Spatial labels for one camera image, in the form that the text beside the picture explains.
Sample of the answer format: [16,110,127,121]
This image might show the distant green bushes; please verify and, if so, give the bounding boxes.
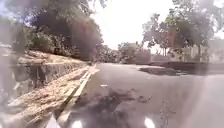
[96,41,153,65]

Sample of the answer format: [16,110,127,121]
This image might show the grey asphalt road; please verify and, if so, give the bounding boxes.
[53,62,224,128]

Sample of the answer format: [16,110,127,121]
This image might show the dense dark trees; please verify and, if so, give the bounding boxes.
[0,0,111,63]

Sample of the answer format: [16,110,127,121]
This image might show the robot's own part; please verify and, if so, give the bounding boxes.
[71,119,83,128]
[143,116,156,128]

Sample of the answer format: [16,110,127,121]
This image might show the row of trees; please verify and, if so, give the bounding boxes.
[141,0,224,63]

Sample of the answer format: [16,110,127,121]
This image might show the low dark wall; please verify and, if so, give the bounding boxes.
[146,60,224,75]

